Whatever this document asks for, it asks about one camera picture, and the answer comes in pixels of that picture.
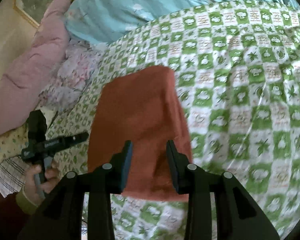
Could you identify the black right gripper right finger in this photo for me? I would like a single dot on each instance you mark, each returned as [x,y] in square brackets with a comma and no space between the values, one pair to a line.
[238,215]

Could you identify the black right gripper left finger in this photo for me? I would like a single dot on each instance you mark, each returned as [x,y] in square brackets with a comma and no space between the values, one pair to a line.
[60,215]

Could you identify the rust red knit sweater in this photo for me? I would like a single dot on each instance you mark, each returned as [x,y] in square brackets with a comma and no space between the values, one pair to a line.
[143,108]

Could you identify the dark red sleeve forearm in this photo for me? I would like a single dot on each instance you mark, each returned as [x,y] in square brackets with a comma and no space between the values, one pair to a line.
[16,210]

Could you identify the person's left hand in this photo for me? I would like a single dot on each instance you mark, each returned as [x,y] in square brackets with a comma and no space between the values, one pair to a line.
[37,182]

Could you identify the cream dotted cloth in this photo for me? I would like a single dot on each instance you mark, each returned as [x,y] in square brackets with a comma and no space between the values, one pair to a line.
[13,141]

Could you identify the white plaid cloth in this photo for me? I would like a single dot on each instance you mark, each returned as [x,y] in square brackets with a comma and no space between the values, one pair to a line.
[12,175]

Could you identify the pale floral fabric pile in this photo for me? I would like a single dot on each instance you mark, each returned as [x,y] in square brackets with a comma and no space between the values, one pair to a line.
[66,86]

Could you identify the green white checkered bedsheet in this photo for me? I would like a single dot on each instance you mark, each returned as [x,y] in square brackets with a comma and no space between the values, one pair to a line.
[237,70]

